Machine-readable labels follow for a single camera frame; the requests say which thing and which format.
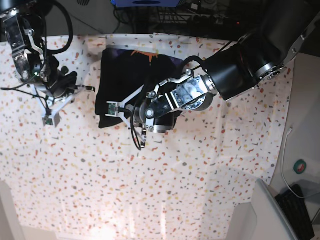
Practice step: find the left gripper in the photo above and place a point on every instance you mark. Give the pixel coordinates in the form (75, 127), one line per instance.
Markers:
(133, 108)

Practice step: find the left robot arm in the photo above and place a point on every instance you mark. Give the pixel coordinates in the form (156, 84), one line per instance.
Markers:
(236, 68)

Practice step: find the green tape roll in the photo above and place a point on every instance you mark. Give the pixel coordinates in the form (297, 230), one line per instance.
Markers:
(300, 167)

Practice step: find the black t-shirt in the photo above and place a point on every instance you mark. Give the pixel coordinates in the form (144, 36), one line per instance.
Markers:
(125, 71)

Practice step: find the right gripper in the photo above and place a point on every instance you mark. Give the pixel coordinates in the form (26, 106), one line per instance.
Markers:
(60, 84)

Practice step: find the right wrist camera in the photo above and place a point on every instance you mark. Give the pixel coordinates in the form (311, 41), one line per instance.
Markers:
(52, 120)

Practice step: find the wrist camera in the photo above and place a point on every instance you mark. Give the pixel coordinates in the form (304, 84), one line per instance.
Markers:
(52, 120)
(112, 109)

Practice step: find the terrazzo pattern tablecloth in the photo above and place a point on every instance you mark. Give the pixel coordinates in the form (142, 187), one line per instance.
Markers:
(80, 181)

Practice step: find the grey laptop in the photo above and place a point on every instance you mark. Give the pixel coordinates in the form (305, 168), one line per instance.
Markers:
(272, 224)

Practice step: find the black keyboard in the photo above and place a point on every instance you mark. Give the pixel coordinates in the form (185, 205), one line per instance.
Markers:
(297, 214)

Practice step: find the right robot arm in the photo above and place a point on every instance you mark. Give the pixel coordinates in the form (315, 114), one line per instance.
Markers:
(25, 28)

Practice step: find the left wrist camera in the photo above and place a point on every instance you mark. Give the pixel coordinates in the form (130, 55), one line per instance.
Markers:
(112, 109)

